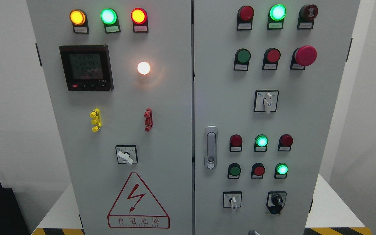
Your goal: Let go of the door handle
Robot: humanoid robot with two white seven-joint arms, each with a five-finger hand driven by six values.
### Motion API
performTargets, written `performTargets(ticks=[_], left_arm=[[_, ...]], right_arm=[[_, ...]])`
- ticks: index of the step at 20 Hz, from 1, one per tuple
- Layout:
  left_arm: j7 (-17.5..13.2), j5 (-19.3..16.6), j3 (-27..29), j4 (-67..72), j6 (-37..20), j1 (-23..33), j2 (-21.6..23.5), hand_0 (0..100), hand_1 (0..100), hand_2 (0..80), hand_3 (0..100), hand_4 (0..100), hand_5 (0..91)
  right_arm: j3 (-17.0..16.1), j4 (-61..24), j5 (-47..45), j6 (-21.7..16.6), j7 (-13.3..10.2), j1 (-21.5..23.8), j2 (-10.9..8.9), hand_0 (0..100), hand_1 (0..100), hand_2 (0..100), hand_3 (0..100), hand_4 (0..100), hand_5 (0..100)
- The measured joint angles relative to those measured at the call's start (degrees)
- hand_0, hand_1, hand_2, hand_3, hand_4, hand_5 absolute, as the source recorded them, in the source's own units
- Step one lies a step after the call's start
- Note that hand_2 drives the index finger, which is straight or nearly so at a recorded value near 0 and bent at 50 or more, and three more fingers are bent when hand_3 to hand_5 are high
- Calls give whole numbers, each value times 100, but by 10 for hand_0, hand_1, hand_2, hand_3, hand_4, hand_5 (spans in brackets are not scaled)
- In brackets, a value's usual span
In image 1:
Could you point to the black key selector switch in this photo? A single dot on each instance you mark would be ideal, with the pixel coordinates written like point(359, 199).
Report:
point(276, 201)

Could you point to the yellow indicator light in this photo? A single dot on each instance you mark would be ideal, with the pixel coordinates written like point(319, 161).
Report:
point(79, 21)

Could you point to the white indicator light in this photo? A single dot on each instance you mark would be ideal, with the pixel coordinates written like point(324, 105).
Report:
point(143, 68)

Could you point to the red indicator light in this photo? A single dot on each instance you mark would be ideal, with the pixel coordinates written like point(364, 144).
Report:
point(235, 143)
point(140, 20)
point(245, 18)
point(285, 143)

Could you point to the white selector switch lower right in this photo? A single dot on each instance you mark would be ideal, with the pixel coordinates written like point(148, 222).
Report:
point(232, 200)

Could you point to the grey left cabinet door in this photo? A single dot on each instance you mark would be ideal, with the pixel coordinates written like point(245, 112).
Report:
point(165, 152)

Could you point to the green push button upper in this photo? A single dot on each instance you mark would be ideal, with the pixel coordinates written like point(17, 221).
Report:
point(241, 60)

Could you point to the white selector switch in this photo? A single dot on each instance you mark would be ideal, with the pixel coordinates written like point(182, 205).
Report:
point(232, 200)
point(266, 101)

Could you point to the green lit push button lower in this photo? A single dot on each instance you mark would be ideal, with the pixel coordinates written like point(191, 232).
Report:
point(281, 171)

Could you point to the red push button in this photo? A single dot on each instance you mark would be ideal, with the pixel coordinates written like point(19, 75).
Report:
point(257, 171)
point(270, 59)

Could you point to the black box at left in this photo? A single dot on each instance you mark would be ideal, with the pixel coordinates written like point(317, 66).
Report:
point(11, 219)

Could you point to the dark red buzzer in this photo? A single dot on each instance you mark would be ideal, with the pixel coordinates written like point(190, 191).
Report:
point(307, 15)

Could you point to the red push button upper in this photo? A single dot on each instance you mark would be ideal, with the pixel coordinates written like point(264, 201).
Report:
point(270, 59)

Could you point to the red indicator light top left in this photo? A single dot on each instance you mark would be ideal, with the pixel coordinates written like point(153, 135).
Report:
point(140, 20)

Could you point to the grey right cabinet door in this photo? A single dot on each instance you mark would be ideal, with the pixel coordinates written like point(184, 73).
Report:
point(225, 98)

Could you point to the black digital power meter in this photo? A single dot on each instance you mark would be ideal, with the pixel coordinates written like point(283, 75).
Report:
point(87, 68)

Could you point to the silver door swing handle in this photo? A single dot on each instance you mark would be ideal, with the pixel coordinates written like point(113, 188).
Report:
point(211, 134)

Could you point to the green indicator light top right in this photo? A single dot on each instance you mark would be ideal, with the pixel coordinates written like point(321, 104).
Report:
point(276, 17)

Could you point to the red indicator light middle left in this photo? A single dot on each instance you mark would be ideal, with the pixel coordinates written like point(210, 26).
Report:
point(235, 143)

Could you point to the green indicator light middle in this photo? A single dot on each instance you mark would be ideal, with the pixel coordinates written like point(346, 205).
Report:
point(261, 142)

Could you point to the white selector switch left door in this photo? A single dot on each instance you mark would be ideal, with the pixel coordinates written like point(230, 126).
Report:
point(126, 154)

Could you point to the grey cabinet door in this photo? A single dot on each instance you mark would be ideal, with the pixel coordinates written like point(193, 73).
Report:
point(225, 98)
point(165, 152)

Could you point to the red indicator light top right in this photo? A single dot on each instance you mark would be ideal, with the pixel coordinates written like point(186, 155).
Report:
point(245, 18)

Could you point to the green indicator light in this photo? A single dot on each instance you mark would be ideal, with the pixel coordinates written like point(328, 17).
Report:
point(276, 17)
point(261, 142)
point(110, 20)

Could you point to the red push button lower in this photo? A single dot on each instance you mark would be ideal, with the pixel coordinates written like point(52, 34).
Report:
point(257, 171)

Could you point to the red indicator light middle right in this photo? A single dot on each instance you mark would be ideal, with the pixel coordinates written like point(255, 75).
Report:
point(285, 143)

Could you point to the red electric hazard warning sticker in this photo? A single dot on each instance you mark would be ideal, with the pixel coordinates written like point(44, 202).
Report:
point(137, 207)

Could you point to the red emergency stop button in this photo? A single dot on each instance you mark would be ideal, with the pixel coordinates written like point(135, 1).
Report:
point(302, 57)

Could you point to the white selector switch upper right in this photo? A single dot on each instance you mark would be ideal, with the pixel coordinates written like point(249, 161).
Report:
point(266, 101)

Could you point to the green indicator light top left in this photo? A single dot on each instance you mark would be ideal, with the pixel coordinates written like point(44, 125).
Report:
point(110, 20)

